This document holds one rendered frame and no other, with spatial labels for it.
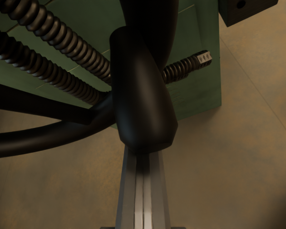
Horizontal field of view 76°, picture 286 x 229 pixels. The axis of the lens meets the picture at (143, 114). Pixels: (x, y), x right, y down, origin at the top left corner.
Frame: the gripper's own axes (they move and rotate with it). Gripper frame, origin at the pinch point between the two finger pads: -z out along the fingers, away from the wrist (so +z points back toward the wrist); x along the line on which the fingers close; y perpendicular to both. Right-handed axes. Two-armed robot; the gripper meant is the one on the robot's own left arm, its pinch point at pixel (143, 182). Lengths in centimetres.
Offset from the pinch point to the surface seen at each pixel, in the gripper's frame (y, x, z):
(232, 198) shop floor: -62, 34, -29
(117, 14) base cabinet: 1.5, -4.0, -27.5
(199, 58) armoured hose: -3.7, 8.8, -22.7
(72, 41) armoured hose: 2.3, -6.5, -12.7
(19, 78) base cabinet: -10.2, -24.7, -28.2
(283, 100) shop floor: -34, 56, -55
